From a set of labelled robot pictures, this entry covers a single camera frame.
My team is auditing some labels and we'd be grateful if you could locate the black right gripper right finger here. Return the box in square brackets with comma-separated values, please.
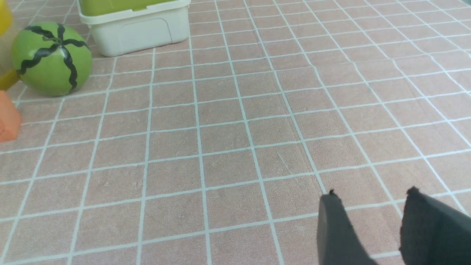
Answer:
[399, 187, 471, 265]

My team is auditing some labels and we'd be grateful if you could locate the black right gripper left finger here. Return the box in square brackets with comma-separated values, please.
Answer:
[317, 190, 377, 265]

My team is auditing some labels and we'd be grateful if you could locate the green lid in container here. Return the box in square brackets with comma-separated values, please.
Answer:
[79, 0, 168, 16]

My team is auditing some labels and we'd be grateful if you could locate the white plastic container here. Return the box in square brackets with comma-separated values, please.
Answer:
[78, 0, 190, 57]

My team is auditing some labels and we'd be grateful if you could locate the green toy watermelon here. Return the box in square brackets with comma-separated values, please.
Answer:
[11, 21, 93, 97]

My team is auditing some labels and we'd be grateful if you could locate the orange toy block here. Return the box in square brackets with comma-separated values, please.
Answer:
[0, 91, 22, 142]

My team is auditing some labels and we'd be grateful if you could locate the yellow toy object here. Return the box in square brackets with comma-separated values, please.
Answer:
[0, 0, 19, 91]

